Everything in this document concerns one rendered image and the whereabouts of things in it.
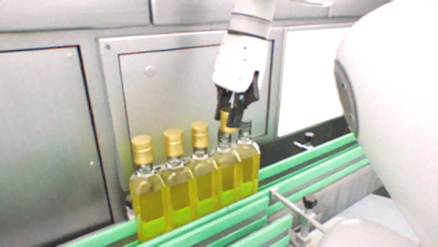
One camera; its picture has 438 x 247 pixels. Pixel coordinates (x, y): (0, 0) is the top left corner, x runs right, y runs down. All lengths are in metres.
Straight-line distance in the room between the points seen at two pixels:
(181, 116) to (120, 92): 0.16
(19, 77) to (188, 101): 0.33
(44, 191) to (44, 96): 0.21
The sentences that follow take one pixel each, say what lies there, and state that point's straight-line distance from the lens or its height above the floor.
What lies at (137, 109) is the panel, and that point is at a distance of 0.62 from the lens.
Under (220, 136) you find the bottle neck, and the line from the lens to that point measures 0.58.
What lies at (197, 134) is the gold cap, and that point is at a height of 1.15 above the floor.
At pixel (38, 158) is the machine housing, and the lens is 0.66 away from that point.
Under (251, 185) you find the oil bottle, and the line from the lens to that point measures 0.68.
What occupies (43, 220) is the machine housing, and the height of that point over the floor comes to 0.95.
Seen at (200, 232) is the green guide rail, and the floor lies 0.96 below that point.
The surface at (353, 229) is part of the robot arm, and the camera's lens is 0.27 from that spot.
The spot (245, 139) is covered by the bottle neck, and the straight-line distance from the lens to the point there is 0.62.
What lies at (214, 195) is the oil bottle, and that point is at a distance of 0.62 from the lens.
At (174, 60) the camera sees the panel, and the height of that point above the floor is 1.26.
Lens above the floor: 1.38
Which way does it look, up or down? 24 degrees down
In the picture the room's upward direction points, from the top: straight up
